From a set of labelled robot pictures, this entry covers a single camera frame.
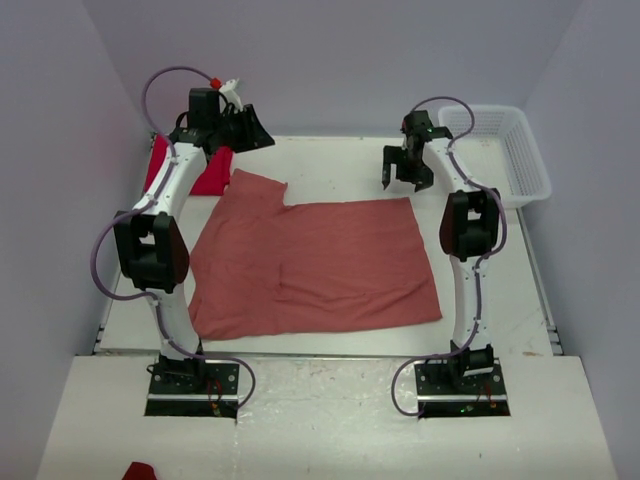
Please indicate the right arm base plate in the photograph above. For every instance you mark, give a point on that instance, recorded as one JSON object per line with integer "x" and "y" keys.
{"x": 440, "y": 394}

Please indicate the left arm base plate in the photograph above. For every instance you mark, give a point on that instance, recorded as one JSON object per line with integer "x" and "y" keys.
{"x": 192, "y": 388}

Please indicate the folded red t shirt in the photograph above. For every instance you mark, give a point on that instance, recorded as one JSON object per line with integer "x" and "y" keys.
{"x": 212, "y": 182}

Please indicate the red cloth at bottom edge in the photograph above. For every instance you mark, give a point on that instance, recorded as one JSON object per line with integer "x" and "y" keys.
{"x": 139, "y": 471}

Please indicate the white plastic basket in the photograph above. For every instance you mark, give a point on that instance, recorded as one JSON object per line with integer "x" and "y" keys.
{"x": 500, "y": 151}

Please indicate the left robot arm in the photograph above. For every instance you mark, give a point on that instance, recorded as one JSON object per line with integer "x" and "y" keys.
{"x": 150, "y": 246}

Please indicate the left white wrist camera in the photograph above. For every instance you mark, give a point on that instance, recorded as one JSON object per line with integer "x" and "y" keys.
{"x": 230, "y": 91}

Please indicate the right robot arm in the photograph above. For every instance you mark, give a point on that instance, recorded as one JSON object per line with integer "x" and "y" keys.
{"x": 468, "y": 234}

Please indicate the salmon pink t shirt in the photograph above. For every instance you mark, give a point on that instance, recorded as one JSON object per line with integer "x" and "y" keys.
{"x": 262, "y": 267}

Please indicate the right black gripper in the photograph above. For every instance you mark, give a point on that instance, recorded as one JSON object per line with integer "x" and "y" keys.
{"x": 394, "y": 155}

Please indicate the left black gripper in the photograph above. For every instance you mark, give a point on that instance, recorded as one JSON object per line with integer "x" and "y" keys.
{"x": 253, "y": 135}

